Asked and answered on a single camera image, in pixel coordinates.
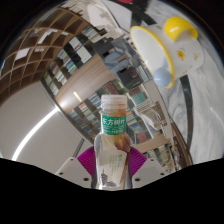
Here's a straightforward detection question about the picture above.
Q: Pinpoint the white mug yellow handle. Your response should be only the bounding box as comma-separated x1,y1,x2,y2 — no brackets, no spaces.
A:
129,15,205,90

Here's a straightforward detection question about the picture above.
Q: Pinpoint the flat round red coaster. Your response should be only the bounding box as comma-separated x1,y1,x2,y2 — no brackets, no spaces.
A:
114,0,135,5

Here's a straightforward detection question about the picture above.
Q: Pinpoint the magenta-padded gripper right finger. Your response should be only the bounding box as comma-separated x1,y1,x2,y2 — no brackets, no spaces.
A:
128,146,168,188

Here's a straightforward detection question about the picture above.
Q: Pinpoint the wooden cubby shelf unit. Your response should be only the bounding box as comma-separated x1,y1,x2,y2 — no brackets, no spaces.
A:
0,8,93,108

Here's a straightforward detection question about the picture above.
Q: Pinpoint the clear plastic bottle green label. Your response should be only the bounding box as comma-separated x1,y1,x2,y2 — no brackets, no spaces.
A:
93,94,132,191

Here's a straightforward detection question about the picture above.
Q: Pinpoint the beige building model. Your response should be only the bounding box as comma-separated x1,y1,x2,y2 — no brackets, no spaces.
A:
133,98,166,133

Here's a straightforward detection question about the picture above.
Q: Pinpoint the dark grey house model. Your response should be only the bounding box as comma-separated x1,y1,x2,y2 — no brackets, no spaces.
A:
99,38,136,89

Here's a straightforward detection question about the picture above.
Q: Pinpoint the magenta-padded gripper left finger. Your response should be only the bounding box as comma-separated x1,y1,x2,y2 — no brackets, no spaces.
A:
54,146,98,188

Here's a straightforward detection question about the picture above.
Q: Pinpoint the straight ceiling light strip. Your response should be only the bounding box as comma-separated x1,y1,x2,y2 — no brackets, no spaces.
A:
11,108,60,161

